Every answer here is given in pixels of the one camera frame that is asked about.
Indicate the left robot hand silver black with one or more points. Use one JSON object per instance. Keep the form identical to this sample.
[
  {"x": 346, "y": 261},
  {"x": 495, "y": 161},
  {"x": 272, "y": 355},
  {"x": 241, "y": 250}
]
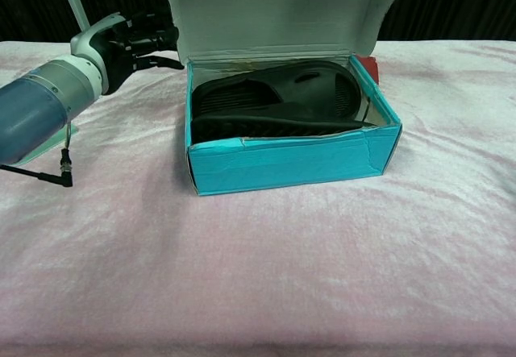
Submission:
[{"x": 90, "y": 38}]

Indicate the teal cardboard shoe box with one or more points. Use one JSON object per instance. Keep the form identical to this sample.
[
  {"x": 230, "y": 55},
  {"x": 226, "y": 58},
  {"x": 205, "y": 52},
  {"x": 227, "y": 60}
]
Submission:
[{"x": 282, "y": 167}]

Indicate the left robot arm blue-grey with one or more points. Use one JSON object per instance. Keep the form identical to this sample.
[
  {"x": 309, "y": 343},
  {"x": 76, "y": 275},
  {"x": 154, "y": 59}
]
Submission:
[{"x": 36, "y": 107}]

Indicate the pink plush table cloth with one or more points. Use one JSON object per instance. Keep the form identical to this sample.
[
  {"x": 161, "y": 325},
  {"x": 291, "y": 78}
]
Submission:
[{"x": 258, "y": 260}]

